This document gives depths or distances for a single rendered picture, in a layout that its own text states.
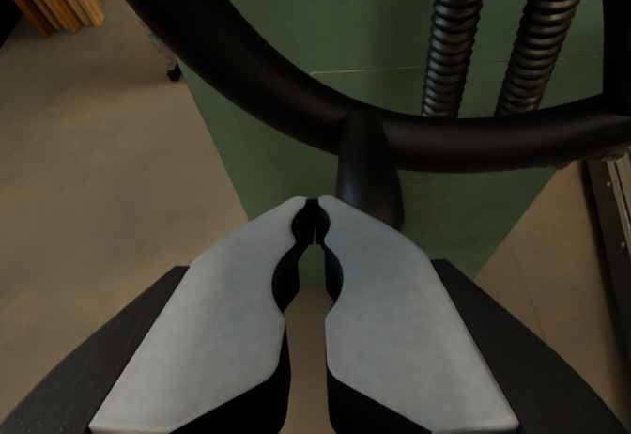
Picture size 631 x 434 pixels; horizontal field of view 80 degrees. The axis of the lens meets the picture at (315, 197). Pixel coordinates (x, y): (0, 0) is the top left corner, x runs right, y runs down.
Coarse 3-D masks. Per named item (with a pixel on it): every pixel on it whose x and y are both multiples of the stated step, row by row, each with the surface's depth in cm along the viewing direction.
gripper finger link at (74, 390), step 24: (168, 288) 8; (120, 312) 8; (144, 312) 8; (96, 336) 7; (120, 336) 7; (144, 336) 7; (72, 360) 7; (96, 360) 7; (120, 360) 7; (48, 384) 6; (72, 384) 6; (96, 384) 6; (24, 408) 6; (48, 408) 6; (72, 408) 6; (96, 408) 6; (0, 432) 6; (24, 432) 6; (48, 432) 6; (72, 432) 6
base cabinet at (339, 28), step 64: (256, 0) 31; (320, 0) 31; (384, 0) 31; (512, 0) 31; (320, 64) 36; (384, 64) 36; (576, 64) 36; (256, 128) 43; (256, 192) 54; (320, 192) 54; (448, 192) 54; (512, 192) 54; (320, 256) 73; (448, 256) 73
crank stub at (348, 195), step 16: (352, 112) 16; (368, 112) 16; (352, 128) 15; (368, 128) 15; (352, 144) 14; (368, 144) 14; (384, 144) 15; (352, 160) 14; (368, 160) 14; (384, 160) 14; (352, 176) 13; (368, 176) 13; (384, 176) 13; (336, 192) 14; (352, 192) 13; (368, 192) 13; (384, 192) 13; (400, 192) 14; (368, 208) 13; (384, 208) 13; (400, 208) 13; (400, 224) 13
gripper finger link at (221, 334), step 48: (240, 240) 10; (288, 240) 10; (192, 288) 8; (240, 288) 8; (288, 288) 10; (192, 336) 7; (240, 336) 7; (144, 384) 6; (192, 384) 6; (240, 384) 6; (288, 384) 7; (96, 432) 6; (144, 432) 6; (192, 432) 6; (240, 432) 6
